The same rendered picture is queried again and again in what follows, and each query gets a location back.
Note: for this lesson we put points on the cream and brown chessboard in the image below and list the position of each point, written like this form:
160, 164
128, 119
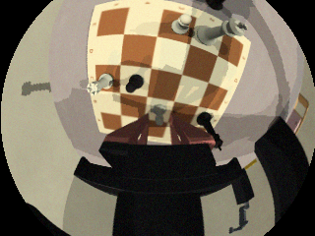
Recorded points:
187, 77

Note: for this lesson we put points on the white pawn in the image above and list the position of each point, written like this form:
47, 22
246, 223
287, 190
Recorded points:
159, 110
180, 26

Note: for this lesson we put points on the white chess king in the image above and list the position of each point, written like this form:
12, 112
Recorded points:
233, 27

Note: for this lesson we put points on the white rook chess piece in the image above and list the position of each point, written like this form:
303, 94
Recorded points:
105, 82

